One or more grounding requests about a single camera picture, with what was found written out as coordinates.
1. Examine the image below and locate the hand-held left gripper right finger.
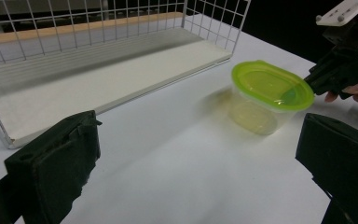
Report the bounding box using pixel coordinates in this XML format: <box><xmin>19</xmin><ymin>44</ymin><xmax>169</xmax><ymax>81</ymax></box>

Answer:
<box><xmin>295</xmin><ymin>112</ymin><xmax>358</xmax><ymax>224</ymax></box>

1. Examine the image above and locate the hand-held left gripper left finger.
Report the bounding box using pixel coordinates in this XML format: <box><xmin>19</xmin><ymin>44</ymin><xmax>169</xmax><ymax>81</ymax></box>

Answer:
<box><xmin>4</xmin><ymin>110</ymin><xmax>103</xmax><ymax>224</ymax></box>

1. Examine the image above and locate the clear container with green lid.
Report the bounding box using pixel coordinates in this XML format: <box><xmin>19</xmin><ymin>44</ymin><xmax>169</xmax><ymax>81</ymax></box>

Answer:
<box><xmin>227</xmin><ymin>60</ymin><xmax>316</xmax><ymax>136</ymax></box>

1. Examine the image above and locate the white wire rack shelf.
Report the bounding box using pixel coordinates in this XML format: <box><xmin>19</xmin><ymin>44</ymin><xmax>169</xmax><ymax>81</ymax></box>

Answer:
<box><xmin>0</xmin><ymin>0</ymin><xmax>252</xmax><ymax>149</ymax></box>

